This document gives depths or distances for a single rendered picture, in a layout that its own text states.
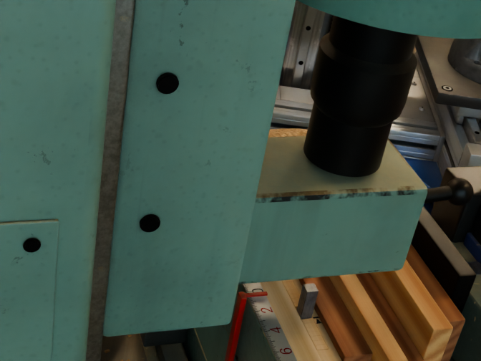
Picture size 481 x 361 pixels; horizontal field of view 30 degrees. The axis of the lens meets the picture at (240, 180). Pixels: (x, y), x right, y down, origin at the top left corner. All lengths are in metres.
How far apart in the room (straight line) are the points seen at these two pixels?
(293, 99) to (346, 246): 0.82
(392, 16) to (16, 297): 0.23
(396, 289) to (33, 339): 0.30
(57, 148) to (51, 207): 0.03
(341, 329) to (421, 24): 0.27
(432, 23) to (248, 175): 0.12
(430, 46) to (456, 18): 1.00
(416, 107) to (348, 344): 0.86
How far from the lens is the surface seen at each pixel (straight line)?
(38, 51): 0.37
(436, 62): 1.41
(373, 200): 0.57
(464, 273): 0.66
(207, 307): 0.53
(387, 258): 0.61
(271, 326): 0.62
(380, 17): 0.45
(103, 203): 0.46
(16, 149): 0.39
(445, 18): 0.46
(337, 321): 0.66
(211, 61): 0.44
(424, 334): 0.64
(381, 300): 0.68
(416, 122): 1.42
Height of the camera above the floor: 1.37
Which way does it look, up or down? 33 degrees down
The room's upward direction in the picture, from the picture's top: 11 degrees clockwise
